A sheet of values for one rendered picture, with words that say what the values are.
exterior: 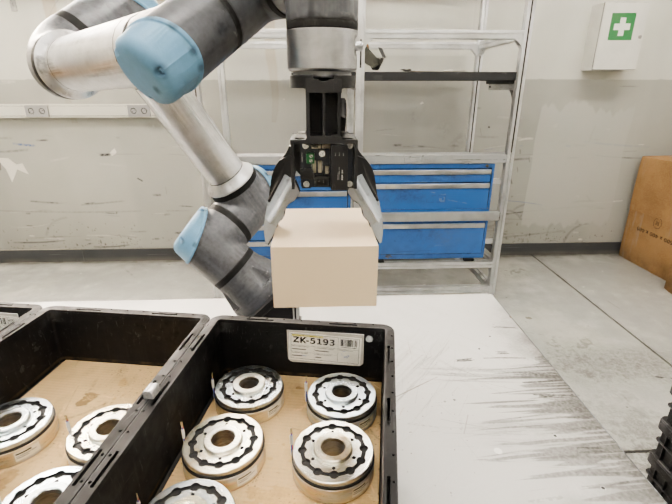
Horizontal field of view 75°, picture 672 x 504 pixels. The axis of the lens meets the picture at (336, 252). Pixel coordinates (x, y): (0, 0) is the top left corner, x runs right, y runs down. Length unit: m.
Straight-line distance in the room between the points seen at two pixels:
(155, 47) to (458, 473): 0.72
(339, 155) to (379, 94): 2.81
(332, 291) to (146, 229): 3.20
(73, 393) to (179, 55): 0.57
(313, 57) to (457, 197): 2.16
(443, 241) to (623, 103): 1.86
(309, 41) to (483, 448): 0.70
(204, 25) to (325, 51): 0.12
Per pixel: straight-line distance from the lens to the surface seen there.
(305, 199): 2.47
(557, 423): 0.96
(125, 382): 0.83
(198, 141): 0.93
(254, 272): 0.97
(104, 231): 3.78
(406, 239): 2.58
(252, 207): 0.99
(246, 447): 0.61
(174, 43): 0.48
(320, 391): 0.68
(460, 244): 2.68
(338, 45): 0.48
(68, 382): 0.87
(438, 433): 0.87
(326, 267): 0.49
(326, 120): 0.49
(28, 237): 4.08
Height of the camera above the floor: 1.29
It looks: 21 degrees down
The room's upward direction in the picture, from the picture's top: straight up
